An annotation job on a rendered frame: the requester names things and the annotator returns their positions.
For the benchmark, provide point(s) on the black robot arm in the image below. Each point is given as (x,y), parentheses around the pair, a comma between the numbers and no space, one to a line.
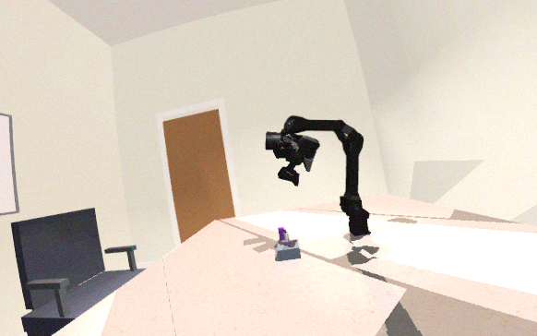
(350,201)

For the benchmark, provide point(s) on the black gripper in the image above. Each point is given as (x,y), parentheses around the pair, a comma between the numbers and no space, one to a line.
(306,152)

